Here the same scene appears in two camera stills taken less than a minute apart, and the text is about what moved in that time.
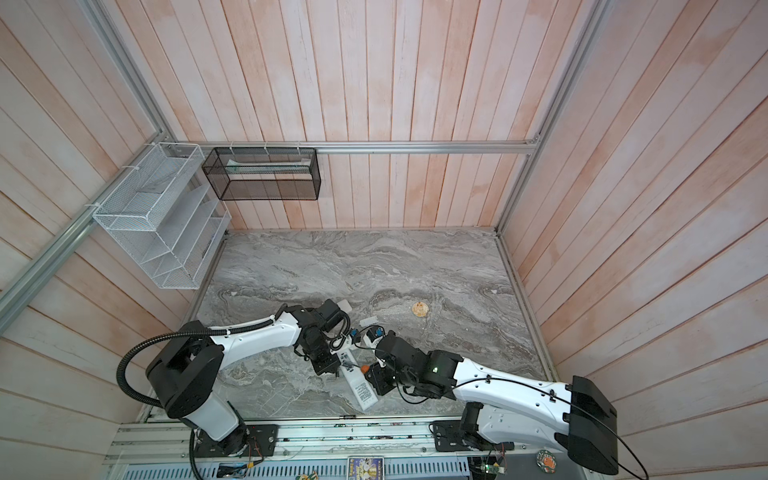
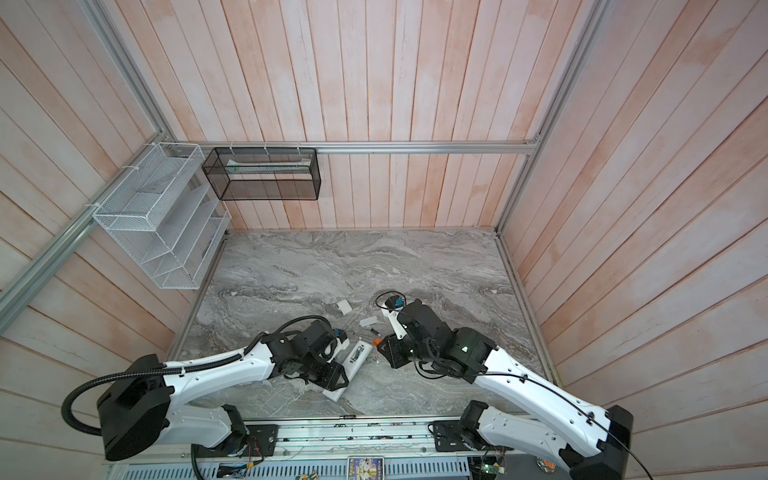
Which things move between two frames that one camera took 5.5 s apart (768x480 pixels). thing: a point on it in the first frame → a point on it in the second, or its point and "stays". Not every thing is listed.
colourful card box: (365, 468) stays
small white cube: (344, 306) stays
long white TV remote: (359, 380) → (351, 365)
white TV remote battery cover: (368, 321) stays
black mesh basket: (264, 173) stays
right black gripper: (377, 379) → (392, 352)
